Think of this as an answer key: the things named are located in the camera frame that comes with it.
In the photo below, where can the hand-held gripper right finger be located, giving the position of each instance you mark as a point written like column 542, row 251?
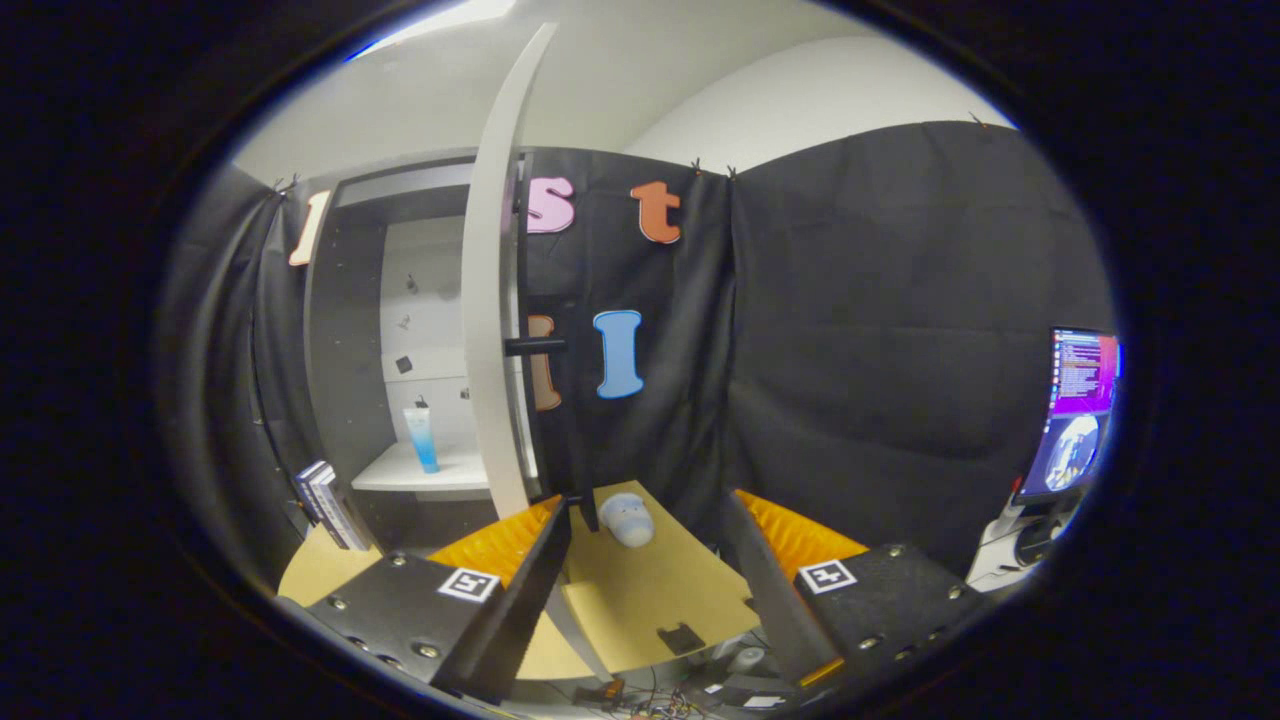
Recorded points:
column 770, row 590

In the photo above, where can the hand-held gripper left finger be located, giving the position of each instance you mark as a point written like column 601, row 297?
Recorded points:
column 520, row 610

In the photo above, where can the blue squeeze tube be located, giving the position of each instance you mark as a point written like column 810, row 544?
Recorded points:
column 424, row 445

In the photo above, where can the white cabinet door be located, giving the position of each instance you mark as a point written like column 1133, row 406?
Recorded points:
column 490, row 300

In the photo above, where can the light blue plush toy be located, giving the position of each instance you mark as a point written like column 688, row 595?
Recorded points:
column 627, row 518

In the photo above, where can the grey cover book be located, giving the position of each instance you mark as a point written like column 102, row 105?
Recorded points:
column 340, row 515

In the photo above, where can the white spine book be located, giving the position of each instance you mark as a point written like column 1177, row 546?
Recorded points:
column 322, row 495

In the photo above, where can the white desktop device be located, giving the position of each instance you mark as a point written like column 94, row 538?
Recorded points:
column 1005, row 550

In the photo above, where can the black backdrop cloth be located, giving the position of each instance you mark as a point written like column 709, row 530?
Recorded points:
column 880, row 350

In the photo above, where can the grey cabinet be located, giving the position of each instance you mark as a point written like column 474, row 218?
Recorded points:
column 345, row 350

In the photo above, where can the computer monitor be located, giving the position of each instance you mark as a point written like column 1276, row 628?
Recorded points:
column 1075, row 420

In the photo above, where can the small black bracket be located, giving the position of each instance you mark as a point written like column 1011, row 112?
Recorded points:
column 682, row 638

